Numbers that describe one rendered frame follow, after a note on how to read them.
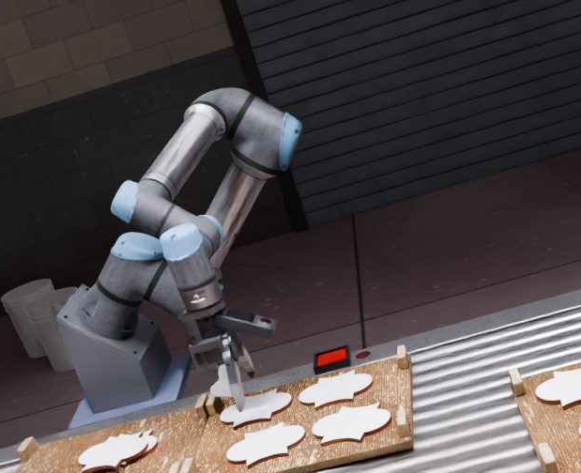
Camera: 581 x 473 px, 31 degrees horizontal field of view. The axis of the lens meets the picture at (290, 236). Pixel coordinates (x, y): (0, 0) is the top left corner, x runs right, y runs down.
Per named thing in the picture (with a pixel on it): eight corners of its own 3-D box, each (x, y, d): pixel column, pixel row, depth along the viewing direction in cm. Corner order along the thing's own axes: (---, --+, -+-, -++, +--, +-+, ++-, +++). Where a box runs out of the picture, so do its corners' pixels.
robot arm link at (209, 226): (182, 197, 207) (167, 213, 197) (232, 224, 207) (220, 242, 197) (166, 229, 210) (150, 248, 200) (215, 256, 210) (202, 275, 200)
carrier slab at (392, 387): (217, 407, 213) (214, 401, 213) (411, 360, 206) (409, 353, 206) (183, 501, 180) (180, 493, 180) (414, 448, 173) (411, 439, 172)
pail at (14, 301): (82, 339, 599) (59, 281, 589) (35, 363, 584) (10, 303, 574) (62, 332, 623) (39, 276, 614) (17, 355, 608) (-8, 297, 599)
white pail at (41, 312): (43, 379, 553) (18, 316, 544) (54, 358, 582) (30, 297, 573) (97, 362, 552) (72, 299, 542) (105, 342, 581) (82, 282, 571)
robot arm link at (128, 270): (106, 267, 250) (129, 219, 246) (156, 293, 250) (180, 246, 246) (90, 282, 239) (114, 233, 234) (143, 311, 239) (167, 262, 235)
